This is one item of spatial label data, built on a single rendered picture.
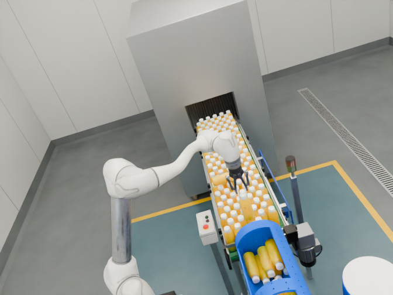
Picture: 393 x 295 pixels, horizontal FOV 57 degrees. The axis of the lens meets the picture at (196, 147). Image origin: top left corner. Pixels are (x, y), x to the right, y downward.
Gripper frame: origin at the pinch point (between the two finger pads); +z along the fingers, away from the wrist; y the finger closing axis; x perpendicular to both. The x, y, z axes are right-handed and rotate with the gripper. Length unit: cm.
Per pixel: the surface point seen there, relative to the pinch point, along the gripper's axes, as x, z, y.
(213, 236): -1.1, 27.6, -25.2
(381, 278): -55, 30, 53
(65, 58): 407, -8, -199
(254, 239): -15.7, 23.8, -1.3
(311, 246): -2, 59, 33
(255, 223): -17.3, 10.1, 2.1
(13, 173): 258, 79, -287
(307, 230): 1, 48, 33
